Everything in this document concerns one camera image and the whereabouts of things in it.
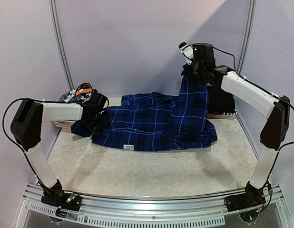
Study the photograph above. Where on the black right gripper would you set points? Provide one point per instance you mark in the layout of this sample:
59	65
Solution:
192	70

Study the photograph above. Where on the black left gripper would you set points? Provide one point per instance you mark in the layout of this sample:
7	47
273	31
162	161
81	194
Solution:
106	121

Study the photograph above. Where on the black t-shirt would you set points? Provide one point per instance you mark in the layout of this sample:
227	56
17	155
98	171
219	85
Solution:
220	102

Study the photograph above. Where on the blue plaid garment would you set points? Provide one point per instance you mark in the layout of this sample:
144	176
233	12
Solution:
156	122

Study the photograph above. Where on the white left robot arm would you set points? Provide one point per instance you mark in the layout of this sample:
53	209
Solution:
27	123

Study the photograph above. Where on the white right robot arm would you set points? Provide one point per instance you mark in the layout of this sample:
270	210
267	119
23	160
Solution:
201	62

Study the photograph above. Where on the camouflage orange garment pile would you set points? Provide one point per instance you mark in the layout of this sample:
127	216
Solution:
80	94

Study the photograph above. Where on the solid navy blue garment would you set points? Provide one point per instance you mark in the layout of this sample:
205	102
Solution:
82	128

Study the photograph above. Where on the red black plaid shirt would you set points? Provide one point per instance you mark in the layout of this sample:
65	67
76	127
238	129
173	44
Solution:
224	115

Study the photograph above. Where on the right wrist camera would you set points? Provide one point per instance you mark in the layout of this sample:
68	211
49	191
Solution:
187	52

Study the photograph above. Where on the right aluminium frame post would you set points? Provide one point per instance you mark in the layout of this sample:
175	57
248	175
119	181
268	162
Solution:
247	35

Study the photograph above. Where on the aluminium frame post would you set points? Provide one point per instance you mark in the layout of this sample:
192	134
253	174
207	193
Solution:
60	43
247	35

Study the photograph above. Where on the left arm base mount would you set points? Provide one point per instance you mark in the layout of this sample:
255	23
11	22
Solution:
62	199

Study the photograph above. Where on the left aluminium frame post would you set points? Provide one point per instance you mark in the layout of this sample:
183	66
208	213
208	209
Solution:
60	43

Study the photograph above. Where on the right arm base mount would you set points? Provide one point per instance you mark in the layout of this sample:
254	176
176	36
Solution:
247	200

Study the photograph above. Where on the aluminium front rail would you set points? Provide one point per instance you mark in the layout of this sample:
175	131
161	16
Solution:
205	211

